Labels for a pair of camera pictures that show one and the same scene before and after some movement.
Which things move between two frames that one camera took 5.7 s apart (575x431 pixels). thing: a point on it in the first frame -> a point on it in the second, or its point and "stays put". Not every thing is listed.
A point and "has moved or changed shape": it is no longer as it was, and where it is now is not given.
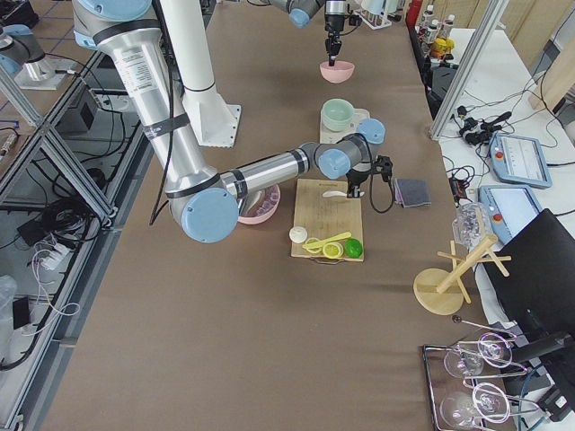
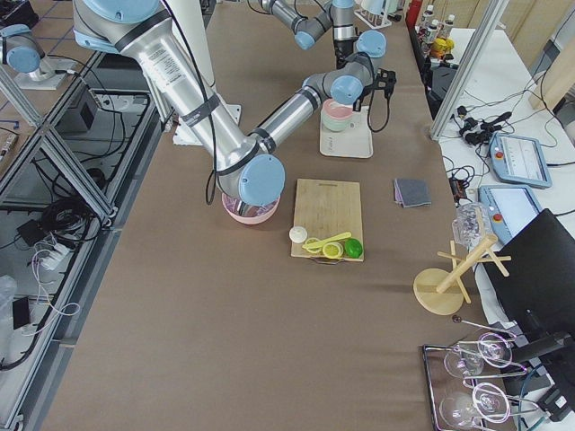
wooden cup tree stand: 442,291 stays put
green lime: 353,248 stays put
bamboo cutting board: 323,216 stays put
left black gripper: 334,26 -> 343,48
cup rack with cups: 376,13 stays put
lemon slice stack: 333,250 stays put
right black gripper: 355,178 -> 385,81
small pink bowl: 339,73 has moved or changed shape
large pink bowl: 266,204 stays put
